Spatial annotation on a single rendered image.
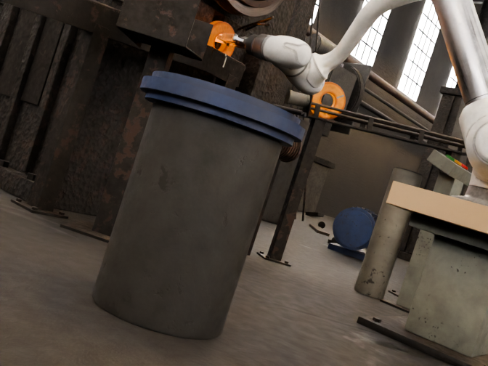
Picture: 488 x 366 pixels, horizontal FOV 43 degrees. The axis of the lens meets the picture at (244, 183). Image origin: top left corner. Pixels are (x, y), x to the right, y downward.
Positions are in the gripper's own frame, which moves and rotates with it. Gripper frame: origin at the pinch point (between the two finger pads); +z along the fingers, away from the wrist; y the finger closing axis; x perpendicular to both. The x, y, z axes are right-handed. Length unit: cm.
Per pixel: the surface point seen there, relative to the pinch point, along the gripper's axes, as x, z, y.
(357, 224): -56, 27, 202
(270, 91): -8.1, 6.4, 46.1
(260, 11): 16.6, -2.1, 13.5
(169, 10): -8, -35, -55
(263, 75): -5.0, -3.9, 26.3
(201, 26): -4.8, -22.8, -31.3
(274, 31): 17.6, 13.2, 42.8
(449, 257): -45, -107, 10
